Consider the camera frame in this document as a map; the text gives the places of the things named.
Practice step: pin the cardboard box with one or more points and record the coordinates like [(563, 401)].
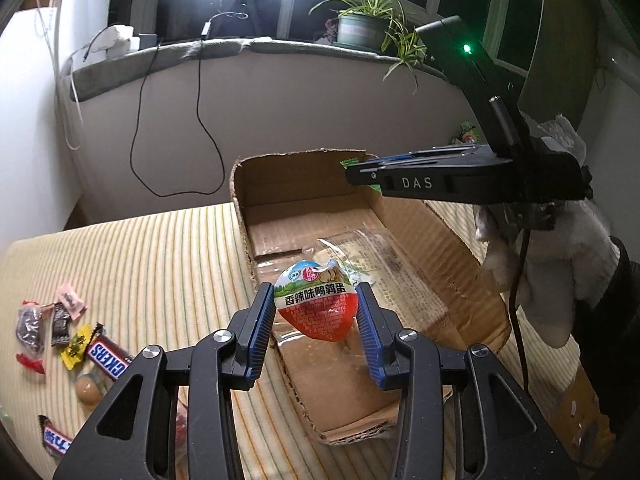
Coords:
[(430, 232)]

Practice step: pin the olive green panel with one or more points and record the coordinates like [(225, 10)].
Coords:
[(560, 35)]

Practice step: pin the red and green egg packet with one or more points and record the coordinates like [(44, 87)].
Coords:
[(315, 305)]

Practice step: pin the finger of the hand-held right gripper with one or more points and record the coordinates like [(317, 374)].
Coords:
[(440, 152), (450, 180)]

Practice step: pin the clear braised egg packet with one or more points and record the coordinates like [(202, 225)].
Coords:
[(89, 387)]

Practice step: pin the yellow candy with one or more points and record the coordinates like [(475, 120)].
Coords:
[(77, 347)]

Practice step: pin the small dark red plant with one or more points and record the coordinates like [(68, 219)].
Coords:
[(330, 32)]

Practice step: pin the clear plastic bag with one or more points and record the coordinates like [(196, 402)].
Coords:
[(390, 260)]

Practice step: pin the green snack bag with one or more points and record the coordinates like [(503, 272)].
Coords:
[(467, 134)]

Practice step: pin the black power adapter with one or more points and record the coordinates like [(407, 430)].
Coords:
[(205, 29)]

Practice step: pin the person's dark clothing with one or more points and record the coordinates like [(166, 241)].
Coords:
[(615, 335)]

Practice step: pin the small green packet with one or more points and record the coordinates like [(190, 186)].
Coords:
[(350, 162)]

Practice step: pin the potted spider plant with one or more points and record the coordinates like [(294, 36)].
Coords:
[(357, 30)]

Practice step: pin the black candy packet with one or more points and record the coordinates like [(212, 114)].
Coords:
[(61, 325)]

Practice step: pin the small black box device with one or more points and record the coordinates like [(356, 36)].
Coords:
[(147, 40)]

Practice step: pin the white charger block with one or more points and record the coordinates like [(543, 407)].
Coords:
[(120, 40)]

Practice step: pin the dark plum packet red ends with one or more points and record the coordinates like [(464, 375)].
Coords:
[(30, 330), (181, 420)]

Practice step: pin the pink candy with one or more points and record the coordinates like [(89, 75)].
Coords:
[(70, 302)]

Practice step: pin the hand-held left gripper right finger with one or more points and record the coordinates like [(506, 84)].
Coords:
[(370, 340)]

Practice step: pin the brown chocolate bar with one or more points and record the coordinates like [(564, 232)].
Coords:
[(57, 440), (107, 355)]

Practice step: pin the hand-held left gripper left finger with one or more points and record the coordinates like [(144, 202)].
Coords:
[(257, 340)]

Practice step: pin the striped beige bed sheet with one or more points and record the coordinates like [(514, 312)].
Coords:
[(150, 260)]

